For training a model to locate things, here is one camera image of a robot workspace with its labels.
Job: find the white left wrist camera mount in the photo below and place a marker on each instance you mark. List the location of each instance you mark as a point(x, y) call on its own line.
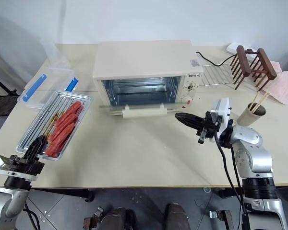
point(1, 164)

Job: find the metal caster bracket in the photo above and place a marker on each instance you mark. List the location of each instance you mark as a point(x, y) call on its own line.
point(92, 218)
point(220, 218)

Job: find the beige cup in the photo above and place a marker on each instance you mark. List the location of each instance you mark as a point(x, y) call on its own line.
point(248, 118)

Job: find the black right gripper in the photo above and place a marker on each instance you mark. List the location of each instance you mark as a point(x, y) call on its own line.
point(210, 124)

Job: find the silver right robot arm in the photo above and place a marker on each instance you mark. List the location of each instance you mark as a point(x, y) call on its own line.
point(256, 163)

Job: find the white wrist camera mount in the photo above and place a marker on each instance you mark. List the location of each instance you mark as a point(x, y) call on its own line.
point(222, 107)
point(1, 164)

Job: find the cream toaster oven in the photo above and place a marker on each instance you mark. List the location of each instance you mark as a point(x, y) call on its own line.
point(144, 62)

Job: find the pink folded cloth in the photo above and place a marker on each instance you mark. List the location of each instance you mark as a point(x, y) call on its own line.
point(282, 86)

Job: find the dark brown rounded shape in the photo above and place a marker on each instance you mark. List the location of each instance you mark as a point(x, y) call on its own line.
point(118, 219)
point(175, 216)

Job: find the red sausage on skewer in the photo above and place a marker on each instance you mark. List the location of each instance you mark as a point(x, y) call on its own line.
point(66, 119)
point(75, 107)
point(62, 131)
point(56, 146)

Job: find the white power strip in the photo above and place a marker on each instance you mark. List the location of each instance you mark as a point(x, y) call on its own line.
point(232, 48)

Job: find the clear container lid blue clips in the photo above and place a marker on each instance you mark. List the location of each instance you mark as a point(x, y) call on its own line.
point(50, 81)

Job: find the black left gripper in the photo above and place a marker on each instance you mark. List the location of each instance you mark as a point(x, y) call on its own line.
point(30, 165)

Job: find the wooden chopstick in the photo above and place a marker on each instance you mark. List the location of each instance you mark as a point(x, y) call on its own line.
point(256, 101)
point(264, 100)

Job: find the silver metal baking tray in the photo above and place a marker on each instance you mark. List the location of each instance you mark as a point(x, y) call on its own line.
point(62, 100)

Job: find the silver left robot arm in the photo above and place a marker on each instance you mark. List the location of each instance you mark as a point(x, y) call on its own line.
point(7, 198)

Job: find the dark wooden rack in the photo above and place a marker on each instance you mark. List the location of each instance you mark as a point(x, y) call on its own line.
point(244, 63)

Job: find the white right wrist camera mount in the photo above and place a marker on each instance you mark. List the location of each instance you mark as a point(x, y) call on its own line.
point(222, 107)

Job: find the black stand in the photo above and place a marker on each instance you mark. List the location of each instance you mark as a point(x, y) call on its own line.
point(1, 95)

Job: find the clear plastic container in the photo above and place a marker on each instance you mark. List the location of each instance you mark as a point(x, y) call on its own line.
point(55, 54)

